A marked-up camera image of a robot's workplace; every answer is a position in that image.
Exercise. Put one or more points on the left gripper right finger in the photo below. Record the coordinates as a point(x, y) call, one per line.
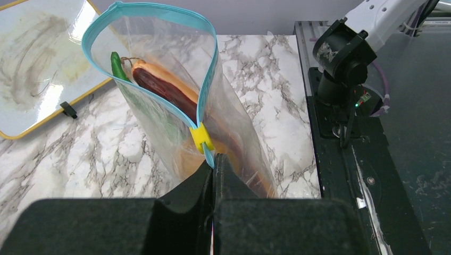
point(243, 223)

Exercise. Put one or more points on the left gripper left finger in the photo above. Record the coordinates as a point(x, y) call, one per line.
point(176, 223)

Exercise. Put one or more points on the orange squash slice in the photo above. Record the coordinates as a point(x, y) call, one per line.
point(191, 154)

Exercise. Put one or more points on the red meat slice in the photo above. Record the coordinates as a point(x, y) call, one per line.
point(169, 87)

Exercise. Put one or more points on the clear zip top bag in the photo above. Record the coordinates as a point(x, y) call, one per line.
point(166, 62)

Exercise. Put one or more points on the green chili pepper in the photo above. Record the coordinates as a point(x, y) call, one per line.
point(116, 67)

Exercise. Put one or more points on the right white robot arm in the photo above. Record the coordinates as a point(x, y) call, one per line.
point(350, 44)

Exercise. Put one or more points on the wood framed whiteboard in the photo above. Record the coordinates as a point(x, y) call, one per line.
point(43, 69)

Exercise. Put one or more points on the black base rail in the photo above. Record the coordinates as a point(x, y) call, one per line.
point(352, 157)

